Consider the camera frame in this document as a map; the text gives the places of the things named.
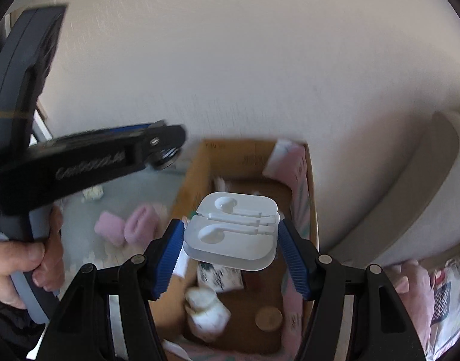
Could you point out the floral blue table cloth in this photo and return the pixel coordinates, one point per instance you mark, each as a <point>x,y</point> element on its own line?
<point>121,197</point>

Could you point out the white patterned sock pink print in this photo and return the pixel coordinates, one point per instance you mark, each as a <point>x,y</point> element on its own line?
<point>207,317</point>

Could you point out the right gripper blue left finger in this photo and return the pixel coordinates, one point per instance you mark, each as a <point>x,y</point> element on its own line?
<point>141,280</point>

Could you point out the beige round cosmetic jar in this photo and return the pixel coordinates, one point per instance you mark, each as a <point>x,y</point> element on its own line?
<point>268,319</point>

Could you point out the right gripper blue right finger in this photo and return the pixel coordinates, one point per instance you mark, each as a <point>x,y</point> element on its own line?
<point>321,280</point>

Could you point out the pink floral bedding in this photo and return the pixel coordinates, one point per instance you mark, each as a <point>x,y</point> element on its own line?
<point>431,296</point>

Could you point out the white earphone case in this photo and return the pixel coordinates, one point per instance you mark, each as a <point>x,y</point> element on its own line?
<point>234,230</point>

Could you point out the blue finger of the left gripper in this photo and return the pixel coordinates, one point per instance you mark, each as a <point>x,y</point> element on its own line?
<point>162,144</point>
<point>119,129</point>

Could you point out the white floral small box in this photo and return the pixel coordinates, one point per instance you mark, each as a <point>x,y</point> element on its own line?
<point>219,278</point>

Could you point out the person's left hand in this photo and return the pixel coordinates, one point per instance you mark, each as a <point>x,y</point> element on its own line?
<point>45,261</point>

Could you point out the pink fluffy slipper sock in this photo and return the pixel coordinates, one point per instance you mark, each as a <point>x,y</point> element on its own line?
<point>141,226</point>

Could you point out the pink patterned cardboard box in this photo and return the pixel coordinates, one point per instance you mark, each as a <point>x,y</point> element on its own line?
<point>236,299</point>

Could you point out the white dotted sock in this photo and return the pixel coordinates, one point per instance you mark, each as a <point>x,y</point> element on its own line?
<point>92,193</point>

